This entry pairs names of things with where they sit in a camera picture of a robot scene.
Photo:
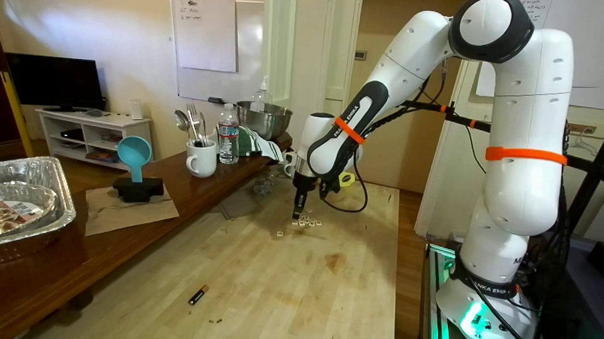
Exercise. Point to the whiteboard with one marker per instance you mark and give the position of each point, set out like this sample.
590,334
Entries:
246,58

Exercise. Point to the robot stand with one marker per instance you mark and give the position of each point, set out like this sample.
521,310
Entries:
573,318

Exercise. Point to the brown wooden table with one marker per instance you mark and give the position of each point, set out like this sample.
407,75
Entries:
95,262

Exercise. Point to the white television stand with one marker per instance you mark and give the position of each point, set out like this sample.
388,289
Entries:
94,138

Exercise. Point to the large paper sheet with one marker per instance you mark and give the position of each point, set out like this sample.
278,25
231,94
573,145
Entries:
205,27

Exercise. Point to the heap of letter tiles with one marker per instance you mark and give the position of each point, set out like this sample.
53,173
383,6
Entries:
308,221

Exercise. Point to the black block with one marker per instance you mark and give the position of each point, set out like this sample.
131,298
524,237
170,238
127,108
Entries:
138,188

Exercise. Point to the white cylinder speaker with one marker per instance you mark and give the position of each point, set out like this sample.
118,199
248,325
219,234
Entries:
136,109

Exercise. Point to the metal mixing bowl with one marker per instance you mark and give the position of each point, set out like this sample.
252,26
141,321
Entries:
264,118

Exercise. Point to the packaged food in foil dish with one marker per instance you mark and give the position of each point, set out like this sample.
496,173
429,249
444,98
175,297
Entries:
5,211

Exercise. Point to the television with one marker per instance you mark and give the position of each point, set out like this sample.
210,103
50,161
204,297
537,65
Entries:
53,81

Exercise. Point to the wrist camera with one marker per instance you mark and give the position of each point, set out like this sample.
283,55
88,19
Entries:
330,185

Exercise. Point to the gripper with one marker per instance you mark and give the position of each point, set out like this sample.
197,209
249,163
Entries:
302,191

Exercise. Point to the yellow stick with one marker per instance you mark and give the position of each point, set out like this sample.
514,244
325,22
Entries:
18,116

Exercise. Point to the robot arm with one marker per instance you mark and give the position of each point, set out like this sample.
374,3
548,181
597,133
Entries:
525,150

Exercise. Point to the white mug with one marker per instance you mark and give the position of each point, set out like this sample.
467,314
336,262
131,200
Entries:
203,159

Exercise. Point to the crumpled clear plastic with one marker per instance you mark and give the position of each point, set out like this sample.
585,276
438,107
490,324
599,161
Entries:
264,186

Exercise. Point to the wall switch plate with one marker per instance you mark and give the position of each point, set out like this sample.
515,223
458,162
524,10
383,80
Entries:
360,56

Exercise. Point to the teal measuring cup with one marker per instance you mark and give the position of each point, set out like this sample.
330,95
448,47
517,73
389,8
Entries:
134,153

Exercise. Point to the clear water bottle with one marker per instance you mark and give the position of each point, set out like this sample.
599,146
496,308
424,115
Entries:
229,134

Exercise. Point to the metal spoon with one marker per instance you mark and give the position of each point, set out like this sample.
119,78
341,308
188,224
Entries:
182,120

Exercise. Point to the metal fork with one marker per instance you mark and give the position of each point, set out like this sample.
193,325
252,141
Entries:
193,113

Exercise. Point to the green and white cloth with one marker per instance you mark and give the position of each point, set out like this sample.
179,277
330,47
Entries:
257,144

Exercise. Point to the black and copper battery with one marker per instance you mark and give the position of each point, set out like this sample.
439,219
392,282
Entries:
198,294

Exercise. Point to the brown paper sheet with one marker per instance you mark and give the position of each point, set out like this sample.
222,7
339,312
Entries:
124,212

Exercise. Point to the whiteboard eraser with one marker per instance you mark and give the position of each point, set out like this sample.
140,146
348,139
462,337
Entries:
216,100

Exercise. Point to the clear pump bottle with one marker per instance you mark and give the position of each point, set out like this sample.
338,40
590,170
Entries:
261,97

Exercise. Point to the aluminium foil tray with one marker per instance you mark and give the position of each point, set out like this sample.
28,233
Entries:
48,177

